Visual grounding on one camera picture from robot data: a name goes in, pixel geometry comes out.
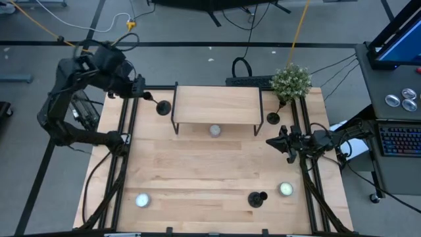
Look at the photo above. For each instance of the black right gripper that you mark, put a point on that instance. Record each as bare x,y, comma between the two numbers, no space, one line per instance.
296,143

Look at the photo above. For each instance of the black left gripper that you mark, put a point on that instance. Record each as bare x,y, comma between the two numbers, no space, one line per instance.
136,87

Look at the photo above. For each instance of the black candlestick holder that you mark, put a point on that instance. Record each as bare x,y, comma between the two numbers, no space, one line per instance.
273,118
163,108
255,200

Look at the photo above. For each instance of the small patterned basket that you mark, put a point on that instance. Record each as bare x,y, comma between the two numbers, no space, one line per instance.
215,131

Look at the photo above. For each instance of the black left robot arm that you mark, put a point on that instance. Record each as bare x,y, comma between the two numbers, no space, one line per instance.
82,136

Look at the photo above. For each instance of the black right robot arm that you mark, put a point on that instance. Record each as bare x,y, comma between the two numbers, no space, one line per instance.
324,140

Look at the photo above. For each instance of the cream candle in silver tin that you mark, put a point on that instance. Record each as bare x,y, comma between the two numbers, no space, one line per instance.
285,189

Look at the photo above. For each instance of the black electronics box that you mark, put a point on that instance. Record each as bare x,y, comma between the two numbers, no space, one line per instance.
84,112

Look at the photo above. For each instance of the white-flowered plant in black pot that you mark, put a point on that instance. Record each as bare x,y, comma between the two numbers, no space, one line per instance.
291,82

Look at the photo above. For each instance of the black power strip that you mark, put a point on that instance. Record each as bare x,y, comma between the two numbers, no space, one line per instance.
246,81

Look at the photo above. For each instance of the wooden shelf with black legs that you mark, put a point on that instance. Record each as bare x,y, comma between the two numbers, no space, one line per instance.
217,105

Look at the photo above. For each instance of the white paper sheet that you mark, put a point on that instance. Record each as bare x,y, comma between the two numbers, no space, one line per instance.
355,148

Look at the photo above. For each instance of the silver aluminium bar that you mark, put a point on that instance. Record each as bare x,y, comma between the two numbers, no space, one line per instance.
301,235
123,235

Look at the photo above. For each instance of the black stand base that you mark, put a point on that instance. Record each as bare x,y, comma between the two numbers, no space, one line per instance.
210,4

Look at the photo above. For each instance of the backlit rainbow keyboard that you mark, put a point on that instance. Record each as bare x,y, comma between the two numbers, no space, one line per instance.
399,140

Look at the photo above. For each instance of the grey floor bar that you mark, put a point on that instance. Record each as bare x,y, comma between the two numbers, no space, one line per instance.
16,78

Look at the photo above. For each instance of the silver tealight tin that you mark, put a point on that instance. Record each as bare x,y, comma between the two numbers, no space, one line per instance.
409,105
392,100
408,93

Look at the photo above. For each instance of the grey side cart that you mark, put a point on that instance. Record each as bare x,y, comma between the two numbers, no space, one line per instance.
385,82

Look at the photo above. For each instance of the black computer monitor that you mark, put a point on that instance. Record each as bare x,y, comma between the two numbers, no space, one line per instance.
401,46

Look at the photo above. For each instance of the black aluminium table frame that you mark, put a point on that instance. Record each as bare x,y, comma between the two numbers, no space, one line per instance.
158,87

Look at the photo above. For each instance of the black frame clamp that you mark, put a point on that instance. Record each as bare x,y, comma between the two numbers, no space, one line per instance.
265,232
169,230

